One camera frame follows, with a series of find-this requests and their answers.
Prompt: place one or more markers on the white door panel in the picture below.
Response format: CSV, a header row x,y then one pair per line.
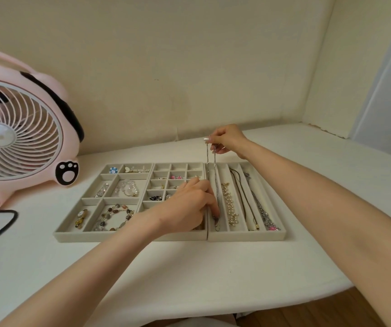
x,y
386,98

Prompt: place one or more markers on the black bow earrings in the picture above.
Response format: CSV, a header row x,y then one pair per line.
x,y
155,198

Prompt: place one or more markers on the grey earring grid tray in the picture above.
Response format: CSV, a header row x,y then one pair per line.
x,y
178,165

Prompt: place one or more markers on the grey bracelet tray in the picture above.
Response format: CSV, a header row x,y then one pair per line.
x,y
69,236

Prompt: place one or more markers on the white table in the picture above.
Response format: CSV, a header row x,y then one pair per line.
x,y
216,269

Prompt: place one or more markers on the person's right forearm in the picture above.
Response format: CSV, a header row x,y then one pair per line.
x,y
335,217

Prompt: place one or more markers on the rhinestone bow brooch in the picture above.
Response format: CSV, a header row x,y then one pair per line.
x,y
141,169

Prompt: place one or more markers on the person's left hand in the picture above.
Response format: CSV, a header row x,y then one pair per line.
x,y
185,211

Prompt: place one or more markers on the person's left forearm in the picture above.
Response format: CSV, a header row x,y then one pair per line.
x,y
79,279

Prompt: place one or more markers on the person's right hand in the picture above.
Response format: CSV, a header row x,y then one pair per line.
x,y
231,139

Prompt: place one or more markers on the pink animal-shaped desk fan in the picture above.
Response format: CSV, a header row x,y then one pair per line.
x,y
21,139

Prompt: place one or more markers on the grey necklace tray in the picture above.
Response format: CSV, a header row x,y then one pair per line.
x,y
250,236

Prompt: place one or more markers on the pink star earring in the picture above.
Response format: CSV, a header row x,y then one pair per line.
x,y
176,177

